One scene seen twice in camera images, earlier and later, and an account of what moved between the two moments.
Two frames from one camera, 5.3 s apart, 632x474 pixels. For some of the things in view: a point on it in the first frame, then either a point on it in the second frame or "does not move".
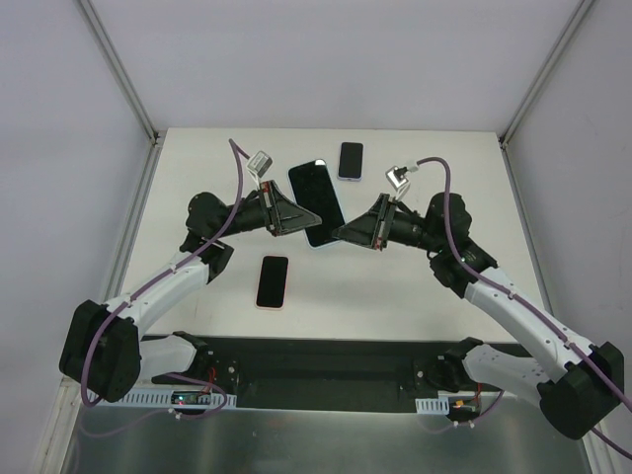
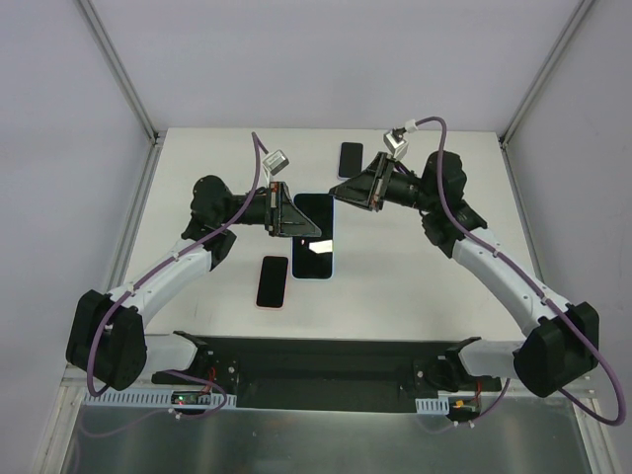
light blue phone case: [315, 189] → [313, 257]
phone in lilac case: [351, 161] does not move
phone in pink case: [272, 283] does not move
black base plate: [324, 374] does not move
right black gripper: [383, 221] → [380, 181]
